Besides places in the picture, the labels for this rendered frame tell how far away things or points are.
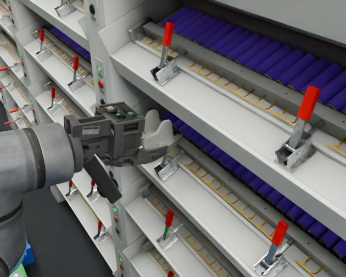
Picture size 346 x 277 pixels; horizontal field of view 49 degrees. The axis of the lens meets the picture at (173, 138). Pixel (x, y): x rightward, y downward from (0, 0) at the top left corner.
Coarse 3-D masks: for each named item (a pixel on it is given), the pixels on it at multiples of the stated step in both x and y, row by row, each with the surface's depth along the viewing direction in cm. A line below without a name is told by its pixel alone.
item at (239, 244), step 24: (144, 168) 76; (192, 168) 72; (168, 192) 70; (192, 192) 68; (216, 192) 67; (192, 216) 65; (216, 216) 63; (216, 240) 60; (240, 240) 59; (240, 264) 57; (288, 264) 55; (312, 264) 54
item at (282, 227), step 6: (282, 222) 51; (276, 228) 51; (282, 228) 50; (276, 234) 51; (282, 234) 50; (276, 240) 51; (282, 240) 51; (270, 246) 53; (276, 246) 52; (270, 252) 53; (270, 258) 53; (270, 264) 53
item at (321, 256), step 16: (192, 144) 73; (208, 160) 69; (224, 176) 65; (240, 192) 62; (256, 208) 59; (272, 208) 58; (272, 224) 58; (288, 224) 56; (304, 240) 54; (320, 256) 52; (336, 272) 50
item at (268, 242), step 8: (176, 160) 74; (184, 168) 72; (192, 176) 70; (200, 184) 68; (232, 208) 63; (240, 216) 61; (248, 224) 60; (256, 232) 59; (264, 240) 57; (296, 264) 54; (304, 272) 52
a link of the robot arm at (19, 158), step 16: (0, 144) 50; (16, 144) 51; (32, 144) 52; (0, 160) 49; (16, 160) 50; (32, 160) 51; (0, 176) 49; (16, 176) 50; (32, 176) 51; (0, 192) 50; (16, 192) 52; (0, 208) 51
